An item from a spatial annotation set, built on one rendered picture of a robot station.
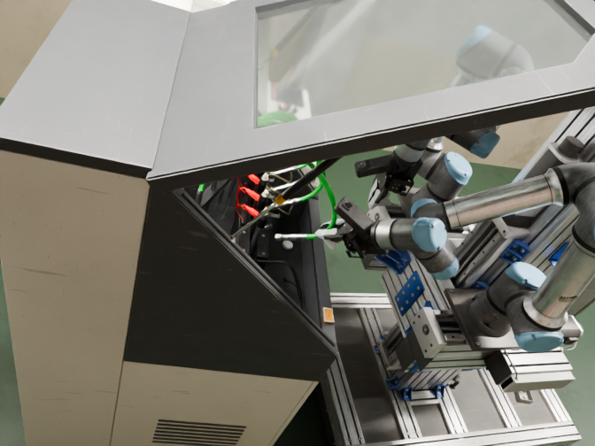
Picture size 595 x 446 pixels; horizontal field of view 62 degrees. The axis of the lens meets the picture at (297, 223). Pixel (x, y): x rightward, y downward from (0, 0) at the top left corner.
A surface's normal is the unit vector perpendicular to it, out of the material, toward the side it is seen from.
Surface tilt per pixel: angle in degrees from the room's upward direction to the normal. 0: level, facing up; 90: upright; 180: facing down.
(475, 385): 0
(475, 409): 0
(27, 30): 90
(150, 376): 90
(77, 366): 90
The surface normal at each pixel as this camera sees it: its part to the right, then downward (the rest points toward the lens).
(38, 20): 0.21, 0.73
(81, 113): 0.31, -0.68
